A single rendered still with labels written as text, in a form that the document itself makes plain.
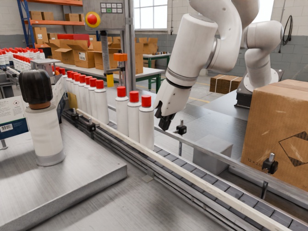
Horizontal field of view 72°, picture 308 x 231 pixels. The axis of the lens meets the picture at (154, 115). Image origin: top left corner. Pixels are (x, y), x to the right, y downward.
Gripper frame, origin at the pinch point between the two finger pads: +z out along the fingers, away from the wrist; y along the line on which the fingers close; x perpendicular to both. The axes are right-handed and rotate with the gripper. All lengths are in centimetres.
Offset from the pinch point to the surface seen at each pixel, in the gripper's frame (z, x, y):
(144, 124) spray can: 4.3, -6.0, 2.5
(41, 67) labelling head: 16, -74, 12
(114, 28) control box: -13.0, -45.9, -8.6
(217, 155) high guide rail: -0.8, 17.9, -3.7
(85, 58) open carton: 97, -238, -97
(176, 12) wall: 77, -457, -512
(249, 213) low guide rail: -0.6, 32.5, 4.1
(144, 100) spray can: -3.1, -9.2, 1.7
